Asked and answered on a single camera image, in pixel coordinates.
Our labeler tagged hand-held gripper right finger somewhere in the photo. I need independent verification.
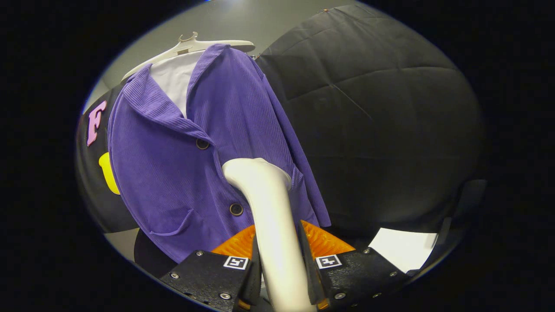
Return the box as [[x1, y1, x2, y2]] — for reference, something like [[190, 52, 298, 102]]
[[297, 220, 410, 311]]

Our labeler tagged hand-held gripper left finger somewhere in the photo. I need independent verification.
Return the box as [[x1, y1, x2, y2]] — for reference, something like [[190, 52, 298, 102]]
[[158, 225, 262, 312]]

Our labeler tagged white garment steamer wand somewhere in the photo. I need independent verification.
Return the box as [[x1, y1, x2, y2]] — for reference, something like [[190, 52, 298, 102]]
[[222, 158, 317, 312]]

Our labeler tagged purple corduroy jacket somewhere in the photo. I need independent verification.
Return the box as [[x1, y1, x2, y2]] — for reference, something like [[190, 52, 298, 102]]
[[108, 43, 332, 264]]

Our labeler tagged white garment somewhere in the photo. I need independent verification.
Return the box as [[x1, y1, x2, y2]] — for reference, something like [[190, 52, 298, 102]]
[[150, 51, 205, 118]]

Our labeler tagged white clothes hanger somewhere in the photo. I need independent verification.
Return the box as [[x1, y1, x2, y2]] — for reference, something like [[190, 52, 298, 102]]
[[121, 31, 255, 81]]

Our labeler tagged grey cabinet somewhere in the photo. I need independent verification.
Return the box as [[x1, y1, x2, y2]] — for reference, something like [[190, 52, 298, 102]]
[[104, 227, 141, 262]]

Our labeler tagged black backdrop cloth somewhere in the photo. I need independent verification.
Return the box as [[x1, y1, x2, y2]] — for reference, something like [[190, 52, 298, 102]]
[[76, 3, 485, 237]]

